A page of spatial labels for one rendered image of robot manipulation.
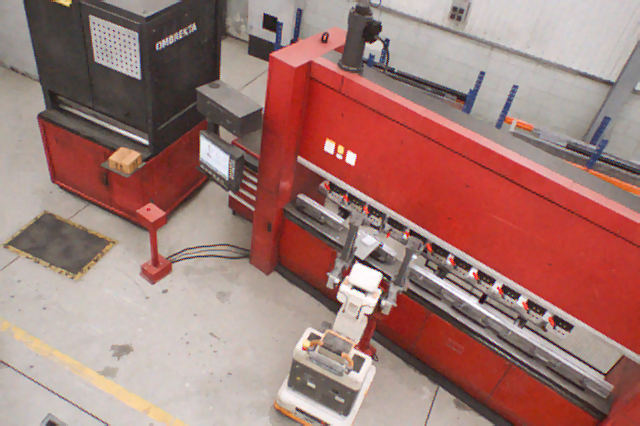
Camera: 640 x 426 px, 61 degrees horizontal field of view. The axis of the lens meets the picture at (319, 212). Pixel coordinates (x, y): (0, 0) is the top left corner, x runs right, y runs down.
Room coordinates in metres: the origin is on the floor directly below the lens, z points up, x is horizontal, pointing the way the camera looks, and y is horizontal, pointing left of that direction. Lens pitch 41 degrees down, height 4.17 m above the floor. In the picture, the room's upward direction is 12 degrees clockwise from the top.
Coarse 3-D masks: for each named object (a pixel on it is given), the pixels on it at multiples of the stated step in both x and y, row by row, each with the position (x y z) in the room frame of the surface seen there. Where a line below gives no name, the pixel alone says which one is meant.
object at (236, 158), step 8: (200, 136) 3.58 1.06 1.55; (208, 136) 3.54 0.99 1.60; (216, 136) 3.60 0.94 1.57; (200, 144) 3.58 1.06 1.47; (216, 144) 3.47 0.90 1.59; (224, 144) 3.48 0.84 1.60; (200, 152) 3.58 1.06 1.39; (232, 152) 3.40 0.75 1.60; (240, 152) 3.45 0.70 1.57; (200, 160) 3.57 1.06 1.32; (232, 160) 3.36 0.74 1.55; (240, 160) 3.37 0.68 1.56; (208, 168) 3.52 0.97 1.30; (232, 168) 3.36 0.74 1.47; (240, 168) 3.37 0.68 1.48; (216, 176) 3.46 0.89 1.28; (232, 176) 3.36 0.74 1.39; (240, 176) 3.41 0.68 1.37; (224, 184) 3.41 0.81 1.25; (232, 184) 3.36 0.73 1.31
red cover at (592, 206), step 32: (320, 64) 3.75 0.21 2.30; (352, 96) 3.59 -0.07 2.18; (384, 96) 3.47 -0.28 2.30; (416, 128) 3.32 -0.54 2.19; (448, 128) 3.21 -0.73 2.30; (480, 160) 3.08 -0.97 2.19; (512, 160) 2.99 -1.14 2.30; (544, 192) 2.86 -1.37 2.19; (576, 192) 2.78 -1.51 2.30; (608, 224) 2.66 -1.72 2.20
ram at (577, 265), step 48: (336, 96) 3.67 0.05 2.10; (336, 144) 3.63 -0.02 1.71; (384, 144) 3.44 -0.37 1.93; (432, 144) 3.26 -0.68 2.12; (384, 192) 3.38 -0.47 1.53; (432, 192) 3.21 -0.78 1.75; (480, 192) 3.05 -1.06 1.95; (528, 192) 2.91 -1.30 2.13; (432, 240) 3.14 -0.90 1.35; (480, 240) 2.98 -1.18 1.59; (528, 240) 2.84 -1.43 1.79; (576, 240) 2.72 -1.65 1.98; (624, 240) 2.61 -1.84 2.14; (528, 288) 2.76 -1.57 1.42; (576, 288) 2.64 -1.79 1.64; (624, 288) 2.53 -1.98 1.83; (624, 336) 2.44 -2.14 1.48
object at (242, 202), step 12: (252, 132) 4.61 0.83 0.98; (240, 144) 4.35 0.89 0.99; (252, 144) 4.40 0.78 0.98; (252, 156) 4.23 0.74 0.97; (252, 180) 4.23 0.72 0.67; (240, 192) 4.30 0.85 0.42; (252, 192) 4.22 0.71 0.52; (240, 204) 4.30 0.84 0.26; (252, 204) 4.22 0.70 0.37; (252, 216) 4.21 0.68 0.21
